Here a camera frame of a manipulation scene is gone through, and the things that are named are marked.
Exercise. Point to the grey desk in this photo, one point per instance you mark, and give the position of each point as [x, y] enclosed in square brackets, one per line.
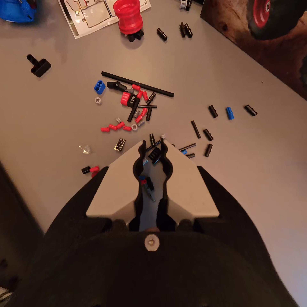
[60, 108]

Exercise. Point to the dark toy truck box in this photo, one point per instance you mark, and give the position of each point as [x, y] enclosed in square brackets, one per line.
[263, 48]

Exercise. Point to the black connector with stub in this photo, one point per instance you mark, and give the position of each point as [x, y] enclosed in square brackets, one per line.
[40, 66]

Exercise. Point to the short thin black axle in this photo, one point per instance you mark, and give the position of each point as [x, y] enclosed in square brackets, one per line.
[196, 129]

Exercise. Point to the black angled connector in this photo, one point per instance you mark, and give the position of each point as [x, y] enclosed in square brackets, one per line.
[116, 85]

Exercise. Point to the black grille tile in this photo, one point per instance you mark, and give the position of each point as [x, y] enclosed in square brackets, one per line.
[119, 144]

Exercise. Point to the grey bushing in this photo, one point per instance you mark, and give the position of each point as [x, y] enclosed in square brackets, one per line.
[98, 100]

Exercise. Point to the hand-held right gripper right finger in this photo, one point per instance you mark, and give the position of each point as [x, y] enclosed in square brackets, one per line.
[189, 191]

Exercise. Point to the long black axle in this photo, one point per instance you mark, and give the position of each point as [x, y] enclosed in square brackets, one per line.
[139, 84]

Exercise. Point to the blue axle connector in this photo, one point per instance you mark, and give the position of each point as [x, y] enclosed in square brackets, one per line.
[99, 87]

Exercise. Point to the red and black connector block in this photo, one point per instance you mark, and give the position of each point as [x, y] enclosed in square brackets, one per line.
[125, 98]

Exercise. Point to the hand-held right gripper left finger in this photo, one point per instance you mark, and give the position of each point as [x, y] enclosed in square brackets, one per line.
[112, 191]

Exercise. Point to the sticker sheet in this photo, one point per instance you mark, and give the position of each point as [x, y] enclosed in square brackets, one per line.
[96, 19]

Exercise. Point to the blue pin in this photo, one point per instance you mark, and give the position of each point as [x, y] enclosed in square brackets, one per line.
[230, 113]

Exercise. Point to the black plate subassembly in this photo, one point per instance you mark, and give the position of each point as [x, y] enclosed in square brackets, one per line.
[187, 4]

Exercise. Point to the black bush with red pin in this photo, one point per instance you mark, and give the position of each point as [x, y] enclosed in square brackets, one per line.
[85, 170]

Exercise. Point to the black cross connector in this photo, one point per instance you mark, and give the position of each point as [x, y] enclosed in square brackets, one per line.
[134, 37]

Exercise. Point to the clear plastic scrap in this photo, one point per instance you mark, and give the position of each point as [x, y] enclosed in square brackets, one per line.
[85, 149]

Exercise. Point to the red wheel rim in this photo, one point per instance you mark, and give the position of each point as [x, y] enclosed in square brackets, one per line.
[128, 19]

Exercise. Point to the pile of small brick parts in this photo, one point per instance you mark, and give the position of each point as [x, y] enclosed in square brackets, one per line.
[112, 127]

